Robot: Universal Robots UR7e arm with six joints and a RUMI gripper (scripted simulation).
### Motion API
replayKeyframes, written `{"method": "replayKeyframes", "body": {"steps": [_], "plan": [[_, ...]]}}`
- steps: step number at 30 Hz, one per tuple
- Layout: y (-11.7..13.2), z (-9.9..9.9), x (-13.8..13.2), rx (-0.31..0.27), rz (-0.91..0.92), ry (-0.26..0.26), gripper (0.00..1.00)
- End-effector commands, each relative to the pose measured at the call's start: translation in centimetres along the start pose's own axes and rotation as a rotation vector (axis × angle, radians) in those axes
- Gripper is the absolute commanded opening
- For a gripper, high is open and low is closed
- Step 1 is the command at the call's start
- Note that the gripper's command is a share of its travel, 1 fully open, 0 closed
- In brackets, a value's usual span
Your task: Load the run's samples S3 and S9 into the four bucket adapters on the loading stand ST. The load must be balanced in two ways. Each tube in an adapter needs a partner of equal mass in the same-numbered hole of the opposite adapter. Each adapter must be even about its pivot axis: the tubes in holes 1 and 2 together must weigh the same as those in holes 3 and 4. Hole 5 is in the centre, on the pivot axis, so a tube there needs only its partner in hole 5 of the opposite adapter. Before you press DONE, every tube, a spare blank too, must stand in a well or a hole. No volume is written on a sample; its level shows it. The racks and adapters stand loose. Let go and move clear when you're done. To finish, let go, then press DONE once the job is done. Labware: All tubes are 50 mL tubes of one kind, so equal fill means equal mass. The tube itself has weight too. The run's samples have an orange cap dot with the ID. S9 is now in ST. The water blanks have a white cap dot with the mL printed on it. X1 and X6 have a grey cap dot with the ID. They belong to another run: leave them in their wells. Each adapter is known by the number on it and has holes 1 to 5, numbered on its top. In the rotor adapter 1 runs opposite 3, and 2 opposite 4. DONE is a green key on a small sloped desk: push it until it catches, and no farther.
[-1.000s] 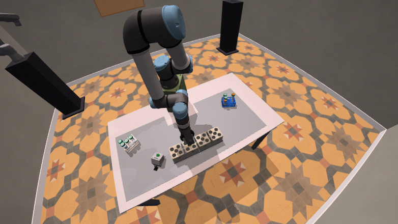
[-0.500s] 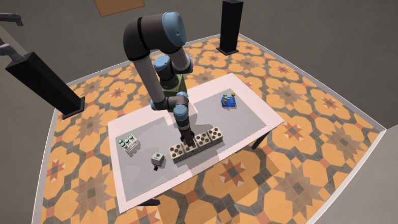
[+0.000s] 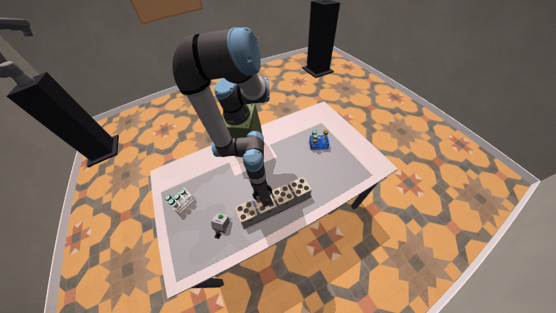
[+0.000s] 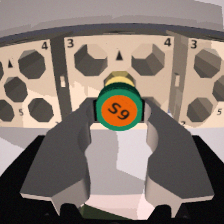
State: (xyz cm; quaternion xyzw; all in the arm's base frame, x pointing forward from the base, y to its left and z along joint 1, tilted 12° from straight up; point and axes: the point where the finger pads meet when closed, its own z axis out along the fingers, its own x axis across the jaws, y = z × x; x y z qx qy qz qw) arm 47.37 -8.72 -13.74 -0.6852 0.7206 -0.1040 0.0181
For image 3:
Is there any blue tube rack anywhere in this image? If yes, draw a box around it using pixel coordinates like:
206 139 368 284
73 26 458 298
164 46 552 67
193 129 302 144
309 135 329 150

